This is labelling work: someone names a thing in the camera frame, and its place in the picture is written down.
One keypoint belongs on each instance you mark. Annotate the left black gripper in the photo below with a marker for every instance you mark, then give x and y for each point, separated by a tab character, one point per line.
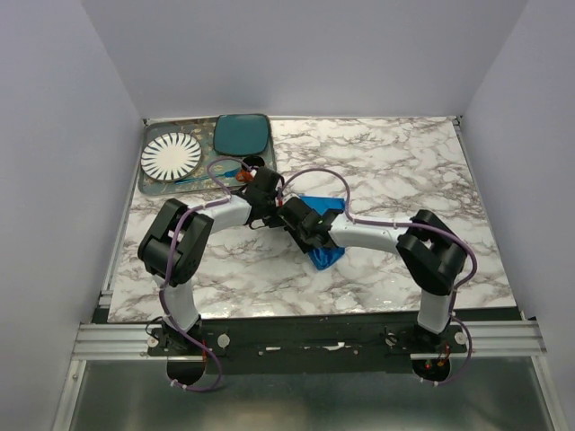
272	222

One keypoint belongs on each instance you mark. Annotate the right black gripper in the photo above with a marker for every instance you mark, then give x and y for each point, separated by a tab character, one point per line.
304	246

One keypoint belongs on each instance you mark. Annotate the blue cloth napkin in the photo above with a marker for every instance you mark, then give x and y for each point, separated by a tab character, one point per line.
324	258

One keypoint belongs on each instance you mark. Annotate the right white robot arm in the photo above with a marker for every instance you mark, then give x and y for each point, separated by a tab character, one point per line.
438	261

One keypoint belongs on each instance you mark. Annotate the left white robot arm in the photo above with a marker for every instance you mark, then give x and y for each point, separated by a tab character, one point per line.
174	245

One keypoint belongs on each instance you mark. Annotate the orange brown mug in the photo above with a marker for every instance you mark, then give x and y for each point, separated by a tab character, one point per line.
250	165

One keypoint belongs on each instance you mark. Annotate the blue plastic fork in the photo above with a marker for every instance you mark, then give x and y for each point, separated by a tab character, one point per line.
228	174

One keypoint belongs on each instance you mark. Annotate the teal square plate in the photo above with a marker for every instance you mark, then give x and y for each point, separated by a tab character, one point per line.
241	134

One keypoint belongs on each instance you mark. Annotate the green patterned tray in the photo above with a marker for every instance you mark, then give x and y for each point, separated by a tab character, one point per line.
211	162

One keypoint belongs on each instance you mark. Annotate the white striped round plate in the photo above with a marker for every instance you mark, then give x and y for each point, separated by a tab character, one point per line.
171	157

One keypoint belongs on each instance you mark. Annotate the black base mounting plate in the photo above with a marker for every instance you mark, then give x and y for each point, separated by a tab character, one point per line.
343	343

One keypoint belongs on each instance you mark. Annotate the aluminium frame rail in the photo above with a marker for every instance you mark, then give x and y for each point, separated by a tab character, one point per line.
110	342

